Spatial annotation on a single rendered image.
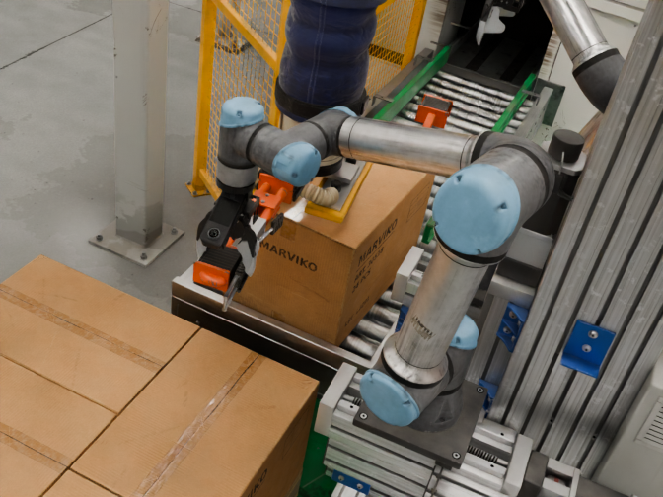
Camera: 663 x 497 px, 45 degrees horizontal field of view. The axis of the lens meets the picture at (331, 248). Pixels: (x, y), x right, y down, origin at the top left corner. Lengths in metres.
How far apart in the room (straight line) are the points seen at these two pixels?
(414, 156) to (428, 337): 0.30
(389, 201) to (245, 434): 0.78
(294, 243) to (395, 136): 0.94
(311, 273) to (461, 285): 1.09
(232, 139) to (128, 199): 2.11
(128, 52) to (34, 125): 1.42
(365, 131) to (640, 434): 0.79
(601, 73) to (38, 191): 2.87
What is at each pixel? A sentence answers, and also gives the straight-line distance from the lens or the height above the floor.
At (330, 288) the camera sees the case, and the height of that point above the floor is 0.78.
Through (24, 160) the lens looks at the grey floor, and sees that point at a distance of 4.21.
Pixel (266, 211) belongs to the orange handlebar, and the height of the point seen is 1.22.
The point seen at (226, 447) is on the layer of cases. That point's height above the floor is 0.54.
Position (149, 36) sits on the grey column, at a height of 0.98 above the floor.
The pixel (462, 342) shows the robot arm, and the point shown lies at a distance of 1.48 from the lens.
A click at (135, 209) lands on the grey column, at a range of 3.51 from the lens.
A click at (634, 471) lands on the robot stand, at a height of 1.00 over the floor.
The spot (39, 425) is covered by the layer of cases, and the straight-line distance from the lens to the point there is 2.22.
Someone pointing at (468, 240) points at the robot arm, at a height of 1.59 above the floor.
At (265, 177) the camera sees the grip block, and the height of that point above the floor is 1.24.
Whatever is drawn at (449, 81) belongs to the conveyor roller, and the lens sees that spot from 4.18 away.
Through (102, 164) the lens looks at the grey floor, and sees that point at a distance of 4.17.
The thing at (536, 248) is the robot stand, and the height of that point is 1.34.
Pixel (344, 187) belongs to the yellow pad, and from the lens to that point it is 2.09.
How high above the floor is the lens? 2.23
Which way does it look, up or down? 37 degrees down
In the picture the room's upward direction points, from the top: 11 degrees clockwise
